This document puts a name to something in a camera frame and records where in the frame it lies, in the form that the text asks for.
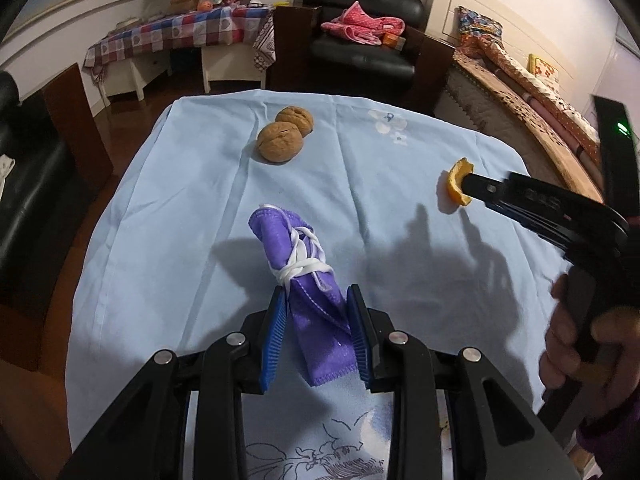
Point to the purple face mask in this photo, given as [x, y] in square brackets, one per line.
[320, 340]

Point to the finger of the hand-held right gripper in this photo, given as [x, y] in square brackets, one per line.
[555, 232]
[540, 197]

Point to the person's right hand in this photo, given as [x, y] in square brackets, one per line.
[557, 345]

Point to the pink dotted clothing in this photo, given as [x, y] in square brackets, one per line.
[360, 22]

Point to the brown walnut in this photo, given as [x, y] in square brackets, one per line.
[295, 120]
[280, 141]

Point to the colourful patterned pillow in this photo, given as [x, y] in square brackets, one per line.
[480, 25]

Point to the small orange box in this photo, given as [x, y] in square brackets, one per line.
[392, 41]

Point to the small orange ball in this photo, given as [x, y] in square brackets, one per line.
[204, 6]

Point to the orange dotted quilt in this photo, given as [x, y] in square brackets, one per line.
[550, 105]

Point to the brown lattice cloth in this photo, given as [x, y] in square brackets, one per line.
[265, 45]

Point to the yellow floral pillow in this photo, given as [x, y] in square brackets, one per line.
[544, 71]

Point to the bed with white headboard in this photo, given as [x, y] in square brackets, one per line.
[480, 100]

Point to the light blue floral tablecloth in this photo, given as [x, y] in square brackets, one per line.
[175, 235]

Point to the black leather armchair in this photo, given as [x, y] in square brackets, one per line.
[30, 210]
[360, 55]

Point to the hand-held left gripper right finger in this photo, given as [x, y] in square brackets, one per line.
[359, 340]

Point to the checkered tablecloth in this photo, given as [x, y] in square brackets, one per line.
[175, 27]

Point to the person's right forearm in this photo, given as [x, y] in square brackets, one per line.
[615, 440]

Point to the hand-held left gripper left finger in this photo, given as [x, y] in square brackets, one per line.
[275, 340]

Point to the orange peel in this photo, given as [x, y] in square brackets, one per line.
[452, 185]

